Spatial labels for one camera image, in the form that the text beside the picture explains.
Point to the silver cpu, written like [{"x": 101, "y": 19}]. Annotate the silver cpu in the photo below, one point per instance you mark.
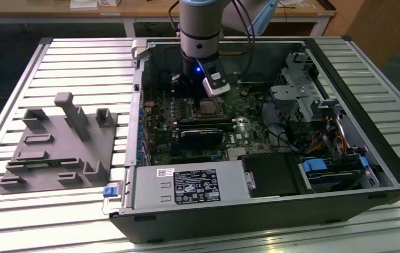
[{"x": 210, "y": 106}]

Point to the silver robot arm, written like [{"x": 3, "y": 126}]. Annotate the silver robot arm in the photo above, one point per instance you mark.
[{"x": 200, "y": 26}]

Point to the cpu socket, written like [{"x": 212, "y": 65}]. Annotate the cpu socket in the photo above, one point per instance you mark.
[{"x": 221, "y": 115}]

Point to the black ram slot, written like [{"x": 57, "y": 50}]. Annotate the black ram slot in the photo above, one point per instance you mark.
[
  {"x": 206, "y": 125},
  {"x": 206, "y": 120}
]

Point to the grey case latch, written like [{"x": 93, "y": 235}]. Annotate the grey case latch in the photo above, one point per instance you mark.
[{"x": 140, "y": 48}]

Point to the black graphics card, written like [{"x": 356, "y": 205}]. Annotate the black graphics card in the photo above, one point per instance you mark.
[{"x": 200, "y": 139}]

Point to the green motherboard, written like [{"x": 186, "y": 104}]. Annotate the green motherboard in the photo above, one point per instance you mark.
[{"x": 245, "y": 137}]

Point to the silver drive cage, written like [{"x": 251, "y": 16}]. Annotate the silver drive cage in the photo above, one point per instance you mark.
[{"x": 292, "y": 92}]

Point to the wooden desk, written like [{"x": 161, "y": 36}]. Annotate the wooden desk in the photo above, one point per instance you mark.
[{"x": 133, "y": 13}]

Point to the silver chipset heat sink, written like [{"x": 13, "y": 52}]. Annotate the silver chipset heat sink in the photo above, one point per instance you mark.
[{"x": 237, "y": 153}]

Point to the white box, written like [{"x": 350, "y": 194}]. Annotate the white box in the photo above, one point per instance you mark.
[{"x": 83, "y": 5}]

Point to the silver power supply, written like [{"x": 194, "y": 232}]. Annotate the silver power supply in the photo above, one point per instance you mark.
[{"x": 144, "y": 184}]

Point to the black drive bay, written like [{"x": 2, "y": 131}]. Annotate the black drive bay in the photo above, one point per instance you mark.
[{"x": 273, "y": 176}]

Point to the grey parts rack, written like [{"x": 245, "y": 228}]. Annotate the grey parts rack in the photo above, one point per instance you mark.
[{"x": 63, "y": 147}]

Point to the hard disk in blue carrier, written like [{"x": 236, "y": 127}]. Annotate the hard disk in blue carrier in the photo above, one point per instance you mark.
[{"x": 315, "y": 164}]

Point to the blue plastic latch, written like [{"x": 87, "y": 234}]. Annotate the blue plastic latch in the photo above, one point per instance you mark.
[
  {"x": 111, "y": 192},
  {"x": 363, "y": 161}
]

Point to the green ram stick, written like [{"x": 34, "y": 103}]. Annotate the green ram stick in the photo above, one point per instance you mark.
[{"x": 42, "y": 164}]

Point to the wooden cabinet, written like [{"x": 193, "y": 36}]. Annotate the wooden cabinet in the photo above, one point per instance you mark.
[{"x": 379, "y": 26}]

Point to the black silver pc case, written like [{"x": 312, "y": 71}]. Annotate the black silver pc case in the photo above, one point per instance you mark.
[{"x": 221, "y": 229}]

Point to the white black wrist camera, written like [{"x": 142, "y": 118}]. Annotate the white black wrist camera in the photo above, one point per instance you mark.
[{"x": 216, "y": 79}]

